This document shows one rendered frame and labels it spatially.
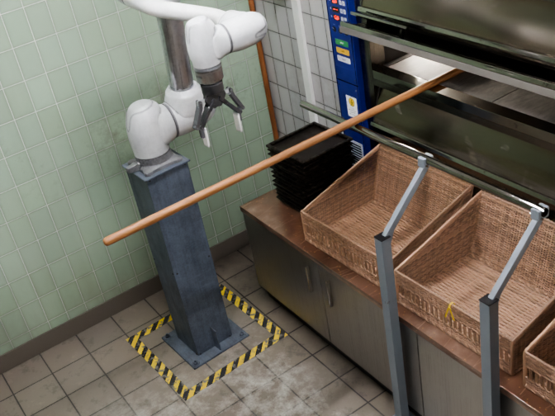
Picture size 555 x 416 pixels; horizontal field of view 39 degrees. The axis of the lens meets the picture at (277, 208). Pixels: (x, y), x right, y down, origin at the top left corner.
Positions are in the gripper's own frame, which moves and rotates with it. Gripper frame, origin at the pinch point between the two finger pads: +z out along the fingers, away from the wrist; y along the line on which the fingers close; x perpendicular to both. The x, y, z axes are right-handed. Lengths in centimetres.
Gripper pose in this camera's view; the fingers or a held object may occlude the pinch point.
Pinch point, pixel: (223, 135)
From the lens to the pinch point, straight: 269.3
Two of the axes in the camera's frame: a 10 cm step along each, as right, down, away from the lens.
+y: -7.8, 4.2, -4.6
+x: 6.0, 3.2, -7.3
